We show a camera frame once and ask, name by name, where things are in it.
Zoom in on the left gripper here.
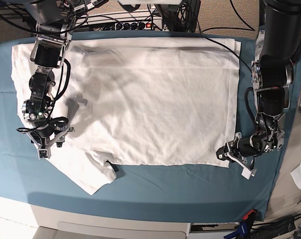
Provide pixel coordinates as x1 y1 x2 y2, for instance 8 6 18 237
216 132 267 179

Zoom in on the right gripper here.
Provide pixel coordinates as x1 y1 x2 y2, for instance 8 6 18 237
17 123 74 159

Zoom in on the white T-shirt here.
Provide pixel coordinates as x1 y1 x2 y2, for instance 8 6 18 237
10 37 242 196

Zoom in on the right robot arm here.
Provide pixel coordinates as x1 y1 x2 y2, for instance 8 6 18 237
18 0 89 159

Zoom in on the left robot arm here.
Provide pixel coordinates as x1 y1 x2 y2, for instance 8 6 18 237
216 0 301 179

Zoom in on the teal table cloth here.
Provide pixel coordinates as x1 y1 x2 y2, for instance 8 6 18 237
0 38 288 223

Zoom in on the white power strip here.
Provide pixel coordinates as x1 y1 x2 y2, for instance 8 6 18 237
100 20 163 32

